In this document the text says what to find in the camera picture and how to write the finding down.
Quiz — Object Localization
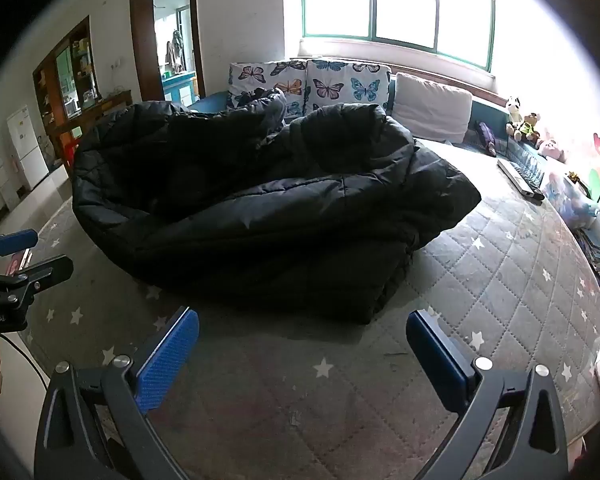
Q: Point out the grey quilted star mat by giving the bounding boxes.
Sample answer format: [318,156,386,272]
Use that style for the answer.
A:
[17,137,600,480]

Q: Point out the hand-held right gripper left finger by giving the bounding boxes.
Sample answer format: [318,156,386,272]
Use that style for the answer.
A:
[34,306,201,480]

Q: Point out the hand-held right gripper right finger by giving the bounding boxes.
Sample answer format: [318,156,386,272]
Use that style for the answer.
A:
[406,309,570,480]

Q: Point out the white cabinet with blue sticker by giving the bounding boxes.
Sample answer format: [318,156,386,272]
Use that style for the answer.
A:
[0,140,18,211]

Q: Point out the white remote control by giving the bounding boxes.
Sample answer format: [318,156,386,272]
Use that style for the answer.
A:
[496,158,546,202]

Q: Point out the person's left forearm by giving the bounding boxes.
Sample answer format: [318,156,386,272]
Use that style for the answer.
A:
[0,394,33,480]

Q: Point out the white pillow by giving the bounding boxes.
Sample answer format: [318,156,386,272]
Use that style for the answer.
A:
[387,72,473,145]

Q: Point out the clear plastic storage box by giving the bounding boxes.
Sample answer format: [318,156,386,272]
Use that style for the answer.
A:
[542,167,600,231]

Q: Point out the blue sofa bench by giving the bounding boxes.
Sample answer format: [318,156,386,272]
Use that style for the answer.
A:
[187,75,550,188]

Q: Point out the green framed window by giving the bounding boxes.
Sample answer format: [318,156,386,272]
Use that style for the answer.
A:
[300,0,497,73]

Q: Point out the brown door frame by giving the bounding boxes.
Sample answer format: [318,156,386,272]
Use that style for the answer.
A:
[129,0,203,106]

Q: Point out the red plastic stool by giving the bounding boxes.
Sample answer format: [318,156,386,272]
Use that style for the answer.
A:
[62,140,81,171]

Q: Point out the hanging clothes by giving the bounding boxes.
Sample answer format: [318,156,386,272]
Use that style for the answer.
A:
[166,30,186,73]

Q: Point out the black puffer jacket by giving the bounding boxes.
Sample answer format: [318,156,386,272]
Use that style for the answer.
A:
[71,89,482,325]

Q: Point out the black cable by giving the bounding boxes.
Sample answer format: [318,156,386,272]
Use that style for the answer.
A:
[0,332,51,391]

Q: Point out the pink plush toy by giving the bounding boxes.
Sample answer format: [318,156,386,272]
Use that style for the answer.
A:
[536,132,568,163]

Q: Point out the purple umbrella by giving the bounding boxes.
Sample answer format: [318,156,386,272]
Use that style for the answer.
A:
[475,121,501,157]

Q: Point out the white refrigerator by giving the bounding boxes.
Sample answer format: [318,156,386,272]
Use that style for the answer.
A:
[6,105,51,188]

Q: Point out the brown wooden display cabinet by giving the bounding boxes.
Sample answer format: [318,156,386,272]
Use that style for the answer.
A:
[32,16,133,158]

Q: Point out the butterfly print pillow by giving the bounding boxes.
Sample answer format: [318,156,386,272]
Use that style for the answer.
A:
[305,59,393,117]
[228,60,308,111]

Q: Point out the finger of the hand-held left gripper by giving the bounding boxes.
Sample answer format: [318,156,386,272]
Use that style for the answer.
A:
[0,229,39,273]
[0,255,74,311]

